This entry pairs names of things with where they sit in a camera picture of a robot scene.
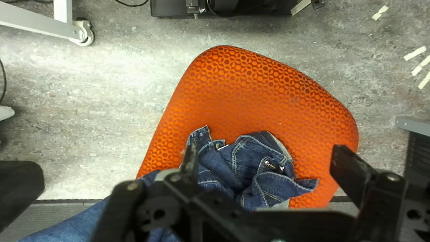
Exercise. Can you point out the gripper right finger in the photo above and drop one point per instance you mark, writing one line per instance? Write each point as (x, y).
(379, 201)

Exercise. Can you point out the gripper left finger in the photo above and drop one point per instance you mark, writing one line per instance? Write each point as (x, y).
(127, 208)

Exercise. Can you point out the blue denim cloth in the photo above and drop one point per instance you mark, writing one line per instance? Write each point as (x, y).
(248, 161)

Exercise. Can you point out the office chair with orange seat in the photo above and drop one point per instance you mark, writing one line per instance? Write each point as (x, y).
(255, 97)

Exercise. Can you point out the black vented case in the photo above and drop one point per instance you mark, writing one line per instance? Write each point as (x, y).
(418, 158)

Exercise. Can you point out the grey metal bar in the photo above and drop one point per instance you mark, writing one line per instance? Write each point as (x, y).
(413, 125)

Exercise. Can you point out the white tape strip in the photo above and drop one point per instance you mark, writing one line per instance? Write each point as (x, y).
(421, 65)
(415, 53)
(380, 12)
(425, 80)

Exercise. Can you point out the white object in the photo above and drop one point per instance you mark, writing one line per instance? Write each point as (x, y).
(5, 113)

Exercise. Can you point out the black box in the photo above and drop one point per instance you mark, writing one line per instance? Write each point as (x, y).
(168, 8)

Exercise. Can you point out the white desk leg with foot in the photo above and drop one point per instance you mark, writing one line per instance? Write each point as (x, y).
(37, 24)

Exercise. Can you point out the white flat strip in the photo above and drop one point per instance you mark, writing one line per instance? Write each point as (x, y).
(300, 6)

